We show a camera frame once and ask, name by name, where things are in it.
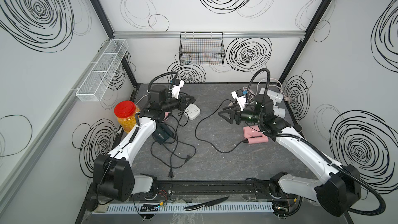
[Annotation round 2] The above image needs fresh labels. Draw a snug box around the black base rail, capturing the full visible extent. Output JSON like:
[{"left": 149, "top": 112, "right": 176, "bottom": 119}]
[{"left": 133, "top": 178, "right": 336, "bottom": 201}]

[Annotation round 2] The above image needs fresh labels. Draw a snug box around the white wire shelf basket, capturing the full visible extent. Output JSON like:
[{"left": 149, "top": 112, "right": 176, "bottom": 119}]
[{"left": 76, "top": 39, "right": 129, "bottom": 102}]

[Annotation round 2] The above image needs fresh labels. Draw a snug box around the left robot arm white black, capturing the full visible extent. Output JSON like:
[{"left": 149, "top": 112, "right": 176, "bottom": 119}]
[{"left": 93, "top": 85, "right": 196, "bottom": 202}]

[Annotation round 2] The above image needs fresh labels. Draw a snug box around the white hair dryer middle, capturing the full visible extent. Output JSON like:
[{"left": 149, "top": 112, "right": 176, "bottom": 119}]
[{"left": 273, "top": 106, "right": 286, "bottom": 118}]

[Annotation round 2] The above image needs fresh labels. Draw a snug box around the black wire basket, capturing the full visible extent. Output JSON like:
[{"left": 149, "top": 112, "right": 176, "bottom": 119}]
[{"left": 178, "top": 32, "right": 226, "bottom": 66}]

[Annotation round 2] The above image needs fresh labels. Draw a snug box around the white vent strip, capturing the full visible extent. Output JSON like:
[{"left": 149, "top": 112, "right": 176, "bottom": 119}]
[{"left": 102, "top": 201, "right": 274, "bottom": 215}]

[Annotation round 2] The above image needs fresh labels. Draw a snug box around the black kitchen knife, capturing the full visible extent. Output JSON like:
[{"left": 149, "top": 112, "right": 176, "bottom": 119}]
[{"left": 183, "top": 197, "right": 229, "bottom": 211}]

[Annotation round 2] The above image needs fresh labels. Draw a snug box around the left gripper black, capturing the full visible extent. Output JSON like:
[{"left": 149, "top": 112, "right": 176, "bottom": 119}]
[{"left": 161, "top": 94, "right": 194, "bottom": 114}]

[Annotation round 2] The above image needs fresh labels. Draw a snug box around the jar with red lid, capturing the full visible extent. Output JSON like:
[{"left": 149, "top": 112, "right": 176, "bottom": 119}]
[{"left": 114, "top": 101, "right": 140, "bottom": 133}]

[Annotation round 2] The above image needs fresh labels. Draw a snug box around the pink hair dryer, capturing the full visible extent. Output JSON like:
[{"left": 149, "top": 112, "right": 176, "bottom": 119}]
[{"left": 243, "top": 125, "right": 268, "bottom": 144}]

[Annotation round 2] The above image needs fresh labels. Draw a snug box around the white square power strip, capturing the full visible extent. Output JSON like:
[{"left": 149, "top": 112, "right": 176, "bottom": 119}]
[{"left": 183, "top": 103, "right": 201, "bottom": 120}]

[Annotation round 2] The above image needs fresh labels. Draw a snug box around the white hair dryer back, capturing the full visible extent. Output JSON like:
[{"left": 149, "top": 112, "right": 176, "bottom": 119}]
[{"left": 266, "top": 89, "right": 284, "bottom": 105}]

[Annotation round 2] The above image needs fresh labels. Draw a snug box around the white hair dryer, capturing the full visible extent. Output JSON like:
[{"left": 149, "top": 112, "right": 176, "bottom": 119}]
[
  {"left": 266, "top": 89, "right": 284, "bottom": 105},
  {"left": 273, "top": 106, "right": 286, "bottom": 118}
]

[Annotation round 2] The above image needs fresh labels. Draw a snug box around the beige power strip cord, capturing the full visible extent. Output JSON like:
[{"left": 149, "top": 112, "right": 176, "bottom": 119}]
[{"left": 242, "top": 78, "right": 290, "bottom": 102}]

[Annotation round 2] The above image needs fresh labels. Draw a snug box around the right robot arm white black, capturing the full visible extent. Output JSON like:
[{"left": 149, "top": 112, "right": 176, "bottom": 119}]
[{"left": 219, "top": 90, "right": 386, "bottom": 217}]

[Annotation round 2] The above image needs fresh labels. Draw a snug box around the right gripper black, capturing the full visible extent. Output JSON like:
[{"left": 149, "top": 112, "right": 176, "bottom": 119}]
[{"left": 218, "top": 104, "right": 263, "bottom": 126}]

